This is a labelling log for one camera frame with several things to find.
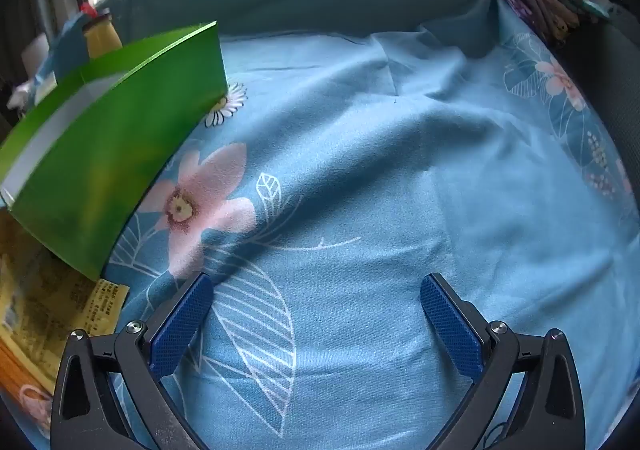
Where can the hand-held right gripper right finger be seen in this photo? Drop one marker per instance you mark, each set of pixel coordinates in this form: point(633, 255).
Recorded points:
point(450, 325)

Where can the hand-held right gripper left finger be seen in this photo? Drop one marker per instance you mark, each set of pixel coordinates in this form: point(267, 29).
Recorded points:
point(182, 320)

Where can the green cardboard box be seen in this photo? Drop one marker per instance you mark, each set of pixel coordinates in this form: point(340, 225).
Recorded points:
point(100, 154)

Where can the yellow orange snack packet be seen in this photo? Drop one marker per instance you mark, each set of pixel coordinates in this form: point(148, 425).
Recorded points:
point(45, 300)

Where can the blue floral bedsheet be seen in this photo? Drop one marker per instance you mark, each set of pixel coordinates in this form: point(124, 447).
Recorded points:
point(375, 180)

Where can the crumpled white plastic bag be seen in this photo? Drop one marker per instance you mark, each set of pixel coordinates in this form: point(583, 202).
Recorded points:
point(20, 97)

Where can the yellow juice bottle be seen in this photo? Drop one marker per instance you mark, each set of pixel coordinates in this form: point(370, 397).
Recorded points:
point(102, 37)

